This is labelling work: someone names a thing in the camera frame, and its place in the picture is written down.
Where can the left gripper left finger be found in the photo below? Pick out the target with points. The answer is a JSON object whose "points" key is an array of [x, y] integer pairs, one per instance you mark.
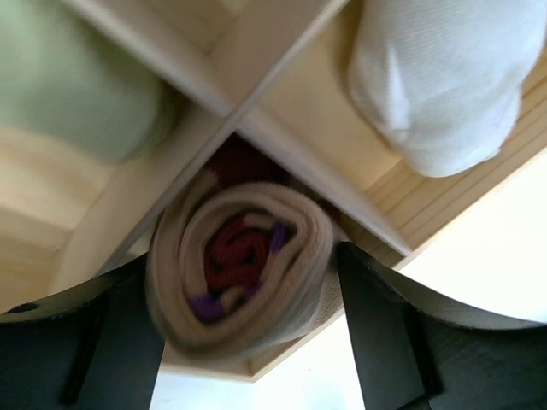
{"points": [[91, 347]]}

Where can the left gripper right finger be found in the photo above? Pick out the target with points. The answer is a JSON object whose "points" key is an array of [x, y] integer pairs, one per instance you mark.
{"points": [[415, 348]]}

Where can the tan maroon striped sock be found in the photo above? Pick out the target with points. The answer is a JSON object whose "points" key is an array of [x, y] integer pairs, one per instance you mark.
{"points": [[243, 259]]}

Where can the pale green ankle sock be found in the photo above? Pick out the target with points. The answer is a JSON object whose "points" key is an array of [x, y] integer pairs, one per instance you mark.
{"points": [[62, 77]]}

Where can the white rolled sock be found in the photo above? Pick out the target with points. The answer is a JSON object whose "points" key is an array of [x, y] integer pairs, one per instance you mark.
{"points": [[441, 80]]}

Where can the wooden compartment tray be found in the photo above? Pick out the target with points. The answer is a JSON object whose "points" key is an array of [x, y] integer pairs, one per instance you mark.
{"points": [[273, 73]]}

